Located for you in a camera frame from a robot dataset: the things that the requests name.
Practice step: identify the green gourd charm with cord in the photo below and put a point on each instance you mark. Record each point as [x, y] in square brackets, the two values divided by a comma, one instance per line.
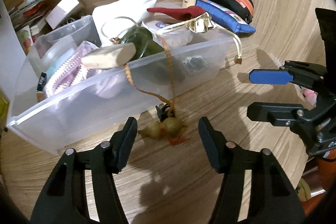
[171, 128]

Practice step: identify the white drawstring cloth pouch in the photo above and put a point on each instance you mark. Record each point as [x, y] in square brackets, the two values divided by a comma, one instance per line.
[114, 19]

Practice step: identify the light teal tube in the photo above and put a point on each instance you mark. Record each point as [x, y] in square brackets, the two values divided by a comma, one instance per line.
[55, 66]

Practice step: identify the small white cardboard box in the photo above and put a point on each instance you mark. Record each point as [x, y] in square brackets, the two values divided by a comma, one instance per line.
[63, 10]

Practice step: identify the blue patchwork pencil case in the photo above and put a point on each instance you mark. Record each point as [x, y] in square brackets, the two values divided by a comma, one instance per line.
[226, 18]

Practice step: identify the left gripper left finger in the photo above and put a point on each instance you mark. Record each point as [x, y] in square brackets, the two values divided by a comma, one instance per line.
[63, 198]

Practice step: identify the white file holder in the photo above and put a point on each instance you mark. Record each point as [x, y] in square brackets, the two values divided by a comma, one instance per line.
[11, 54]

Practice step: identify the stack of books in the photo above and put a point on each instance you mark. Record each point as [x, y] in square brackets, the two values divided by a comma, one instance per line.
[24, 16]

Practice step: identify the round white lidded container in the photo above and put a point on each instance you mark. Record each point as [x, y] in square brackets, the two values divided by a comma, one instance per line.
[158, 25]

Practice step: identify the orange sleeve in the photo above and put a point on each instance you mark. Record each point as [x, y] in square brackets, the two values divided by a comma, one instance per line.
[317, 178]

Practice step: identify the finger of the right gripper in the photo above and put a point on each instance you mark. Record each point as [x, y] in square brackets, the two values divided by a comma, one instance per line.
[277, 114]
[273, 77]

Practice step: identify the small tan packet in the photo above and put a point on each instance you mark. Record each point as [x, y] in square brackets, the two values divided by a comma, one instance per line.
[109, 57]

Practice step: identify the clear plastic storage bin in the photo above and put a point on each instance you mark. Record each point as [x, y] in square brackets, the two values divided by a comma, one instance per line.
[107, 98]

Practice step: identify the right hand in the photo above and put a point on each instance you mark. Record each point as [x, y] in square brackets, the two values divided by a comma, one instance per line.
[309, 95]

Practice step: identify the pink knitted item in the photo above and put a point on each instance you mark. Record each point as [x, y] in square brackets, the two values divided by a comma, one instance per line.
[73, 72]

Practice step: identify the red velvet pouch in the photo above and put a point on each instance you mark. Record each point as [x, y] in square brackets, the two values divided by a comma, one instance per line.
[182, 14]

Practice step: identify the dark green glass jar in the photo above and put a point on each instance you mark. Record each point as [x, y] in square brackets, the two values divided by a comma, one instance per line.
[143, 41]

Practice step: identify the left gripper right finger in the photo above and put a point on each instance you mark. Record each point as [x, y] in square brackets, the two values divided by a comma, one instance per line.
[273, 198]

